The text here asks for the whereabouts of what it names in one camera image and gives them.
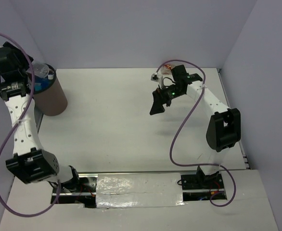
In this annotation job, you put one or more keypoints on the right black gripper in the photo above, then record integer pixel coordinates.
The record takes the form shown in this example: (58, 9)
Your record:
(158, 107)

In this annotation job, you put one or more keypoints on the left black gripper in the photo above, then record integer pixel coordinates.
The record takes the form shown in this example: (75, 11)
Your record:
(21, 57)

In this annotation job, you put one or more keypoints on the blue label bottle white cap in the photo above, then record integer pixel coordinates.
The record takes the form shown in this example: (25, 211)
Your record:
(41, 83)

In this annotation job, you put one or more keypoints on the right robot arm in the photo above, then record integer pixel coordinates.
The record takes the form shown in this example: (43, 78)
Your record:
(224, 123)

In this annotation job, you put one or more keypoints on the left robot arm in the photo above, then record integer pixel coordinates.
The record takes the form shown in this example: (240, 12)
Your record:
(30, 162)

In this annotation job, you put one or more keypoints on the brown round waste bin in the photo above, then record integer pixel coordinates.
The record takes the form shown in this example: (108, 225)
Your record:
(51, 101)

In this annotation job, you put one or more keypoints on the red label bottle red cap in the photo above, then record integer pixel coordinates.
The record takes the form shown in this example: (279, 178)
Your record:
(166, 69)

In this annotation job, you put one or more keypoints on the silver foil tape sheet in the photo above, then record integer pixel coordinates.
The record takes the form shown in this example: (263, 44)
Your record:
(138, 190)

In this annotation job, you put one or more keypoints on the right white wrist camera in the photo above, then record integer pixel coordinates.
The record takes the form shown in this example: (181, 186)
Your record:
(156, 77)

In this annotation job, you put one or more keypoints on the metal base rail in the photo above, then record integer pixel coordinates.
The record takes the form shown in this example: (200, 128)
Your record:
(191, 191)

